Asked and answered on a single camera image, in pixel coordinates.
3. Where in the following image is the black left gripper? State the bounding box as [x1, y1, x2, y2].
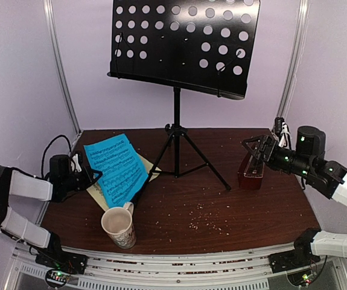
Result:
[62, 165, 102, 192]

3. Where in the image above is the yellow sheet music page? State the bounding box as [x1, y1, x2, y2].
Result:
[87, 155, 153, 211]

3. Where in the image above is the blue sheet music page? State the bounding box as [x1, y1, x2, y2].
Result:
[84, 134, 148, 208]

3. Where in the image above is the red wooden metronome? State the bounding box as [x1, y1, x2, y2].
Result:
[238, 152, 265, 190]

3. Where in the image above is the black music stand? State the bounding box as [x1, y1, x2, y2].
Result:
[106, 0, 261, 209]

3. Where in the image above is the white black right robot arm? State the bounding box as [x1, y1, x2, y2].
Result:
[242, 126, 347, 267]

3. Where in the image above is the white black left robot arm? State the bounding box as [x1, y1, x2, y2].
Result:
[0, 154, 103, 268]

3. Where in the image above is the white ceramic mug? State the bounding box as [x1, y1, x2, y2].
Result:
[101, 202, 136, 250]

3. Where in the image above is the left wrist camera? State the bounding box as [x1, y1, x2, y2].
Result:
[71, 152, 83, 173]

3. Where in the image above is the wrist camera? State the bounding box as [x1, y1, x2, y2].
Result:
[71, 152, 83, 173]
[272, 117, 291, 149]

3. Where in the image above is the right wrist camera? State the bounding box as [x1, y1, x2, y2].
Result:
[272, 117, 291, 149]

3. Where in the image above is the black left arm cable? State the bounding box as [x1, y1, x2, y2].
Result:
[40, 134, 74, 179]

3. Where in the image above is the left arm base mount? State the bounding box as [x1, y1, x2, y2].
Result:
[35, 248, 88, 289]

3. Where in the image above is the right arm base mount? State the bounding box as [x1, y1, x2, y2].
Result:
[269, 249, 323, 288]

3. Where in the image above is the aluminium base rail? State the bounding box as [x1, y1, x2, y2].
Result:
[10, 237, 347, 290]

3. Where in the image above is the right aluminium corner post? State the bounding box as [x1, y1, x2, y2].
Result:
[276, 0, 310, 120]

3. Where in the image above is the aluminium corner post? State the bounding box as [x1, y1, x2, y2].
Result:
[43, 0, 81, 134]
[276, 0, 310, 120]

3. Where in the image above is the left aluminium corner post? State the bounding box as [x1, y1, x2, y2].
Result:
[43, 0, 81, 134]

